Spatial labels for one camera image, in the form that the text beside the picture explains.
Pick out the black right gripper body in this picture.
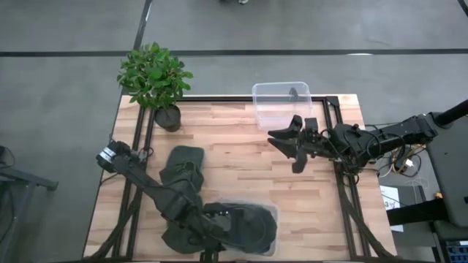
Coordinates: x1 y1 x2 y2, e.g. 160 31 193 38
288 115 331 175

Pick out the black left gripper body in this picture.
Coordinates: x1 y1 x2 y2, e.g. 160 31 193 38
199 202 233 262

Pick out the dark grey cap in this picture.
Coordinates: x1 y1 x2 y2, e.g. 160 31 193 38
226 203 279 254

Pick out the dark green cap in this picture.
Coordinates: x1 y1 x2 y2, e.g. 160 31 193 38
159 145 205 205
161 215 206 256

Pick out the clear plastic container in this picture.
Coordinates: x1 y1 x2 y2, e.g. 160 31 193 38
252 81 314 132
203 199 281 257

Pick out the white paper sheet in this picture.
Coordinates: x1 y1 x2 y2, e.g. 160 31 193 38
379 185 405 233

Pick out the black flat bar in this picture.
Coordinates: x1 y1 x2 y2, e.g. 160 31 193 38
386 199 449 226

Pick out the potted green plant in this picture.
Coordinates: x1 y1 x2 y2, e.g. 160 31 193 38
116 41 194 133

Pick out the black robot stand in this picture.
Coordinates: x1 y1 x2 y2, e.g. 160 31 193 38
426 99 468 229

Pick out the blue storage box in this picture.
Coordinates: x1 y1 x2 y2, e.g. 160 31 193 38
445 243 468 263

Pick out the black aluminium table frame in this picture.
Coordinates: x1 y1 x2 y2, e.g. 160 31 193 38
86 95 398 262

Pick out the black cable bundle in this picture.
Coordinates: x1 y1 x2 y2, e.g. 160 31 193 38
339 144 427 180

